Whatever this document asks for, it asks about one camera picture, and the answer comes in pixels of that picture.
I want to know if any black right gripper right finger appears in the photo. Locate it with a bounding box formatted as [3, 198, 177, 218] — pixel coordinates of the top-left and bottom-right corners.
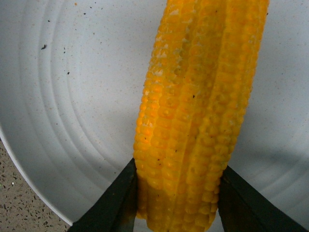
[218, 166, 308, 232]

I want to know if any light blue plate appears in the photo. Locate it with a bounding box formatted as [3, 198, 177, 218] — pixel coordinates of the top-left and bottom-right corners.
[0, 0, 309, 228]

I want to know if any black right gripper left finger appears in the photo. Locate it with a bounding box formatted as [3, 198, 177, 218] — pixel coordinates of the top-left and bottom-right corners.
[68, 159, 137, 232]

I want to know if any yellow corn cob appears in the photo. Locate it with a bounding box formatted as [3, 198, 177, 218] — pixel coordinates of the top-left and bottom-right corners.
[133, 0, 269, 232]

